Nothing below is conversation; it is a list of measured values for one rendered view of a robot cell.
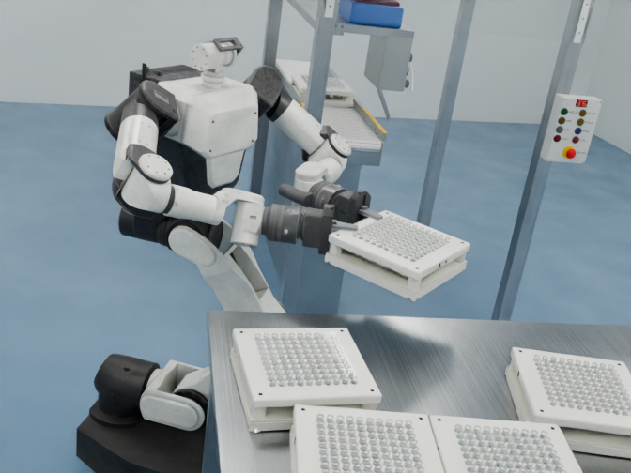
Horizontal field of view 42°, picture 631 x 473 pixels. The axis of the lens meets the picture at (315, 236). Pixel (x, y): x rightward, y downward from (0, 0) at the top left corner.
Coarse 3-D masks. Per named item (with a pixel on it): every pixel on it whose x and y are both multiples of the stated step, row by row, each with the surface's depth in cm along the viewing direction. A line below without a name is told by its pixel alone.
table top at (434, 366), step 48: (384, 336) 188; (432, 336) 191; (480, 336) 194; (528, 336) 197; (576, 336) 200; (624, 336) 204; (384, 384) 170; (432, 384) 173; (480, 384) 175; (240, 432) 150; (288, 432) 152
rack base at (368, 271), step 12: (348, 252) 193; (336, 264) 190; (348, 264) 188; (360, 264) 188; (372, 264) 189; (456, 264) 195; (360, 276) 187; (372, 276) 185; (384, 276) 184; (396, 276) 185; (432, 276) 187; (444, 276) 190; (396, 288) 182; (408, 288) 180; (420, 288) 181; (432, 288) 186
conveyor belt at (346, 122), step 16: (288, 64) 428; (304, 64) 433; (288, 80) 396; (336, 112) 355; (352, 112) 359; (336, 128) 333; (352, 128) 336; (368, 128) 339; (352, 144) 322; (368, 144) 323
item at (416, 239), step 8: (384, 224) 197; (400, 224) 199; (368, 232) 192; (376, 232) 192; (384, 232) 193; (392, 232) 193; (400, 232) 194; (408, 232) 196; (416, 232) 196; (424, 232) 196; (384, 240) 189; (392, 240) 189; (400, 240) 189; (408, 240) 190; (416, 240) 193; (424, 240) 192; (432, 240) 192; (400, 248) 187; (408, 248) 186; (416, 248) 187
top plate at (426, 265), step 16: (368, 224) 198; (336, 240) 189; (352, 240) 188; (368, 256) 184; (384, 256) 182; (400, 256) 184; (432, 256) 186; (448, 256) 187; (400, 272) 180; (416, 272) 178
